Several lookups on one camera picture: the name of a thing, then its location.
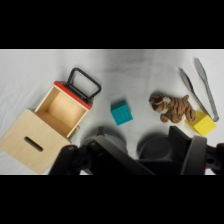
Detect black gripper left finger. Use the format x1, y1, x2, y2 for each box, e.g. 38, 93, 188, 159
87, 135, 156, 176

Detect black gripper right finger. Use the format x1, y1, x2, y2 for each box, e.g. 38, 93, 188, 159
167, 125, 208, 176

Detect wooden drawer red front black handle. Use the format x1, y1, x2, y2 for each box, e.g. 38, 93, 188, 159
34, 67, 102, 140

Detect yellow toy block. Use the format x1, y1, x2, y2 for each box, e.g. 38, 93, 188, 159
184, 110, 218, 137

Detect teal toy block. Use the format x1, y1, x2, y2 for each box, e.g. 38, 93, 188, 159
110, 100, 134, 127

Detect striped tiger plush toy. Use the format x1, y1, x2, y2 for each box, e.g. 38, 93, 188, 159
148, 92, 197, 124

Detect silver metal tongs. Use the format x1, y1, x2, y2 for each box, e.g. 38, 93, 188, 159
178, 57, 220, 123

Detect light wooden box with slot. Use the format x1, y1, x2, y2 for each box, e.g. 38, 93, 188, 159
0, 108, 81, 175

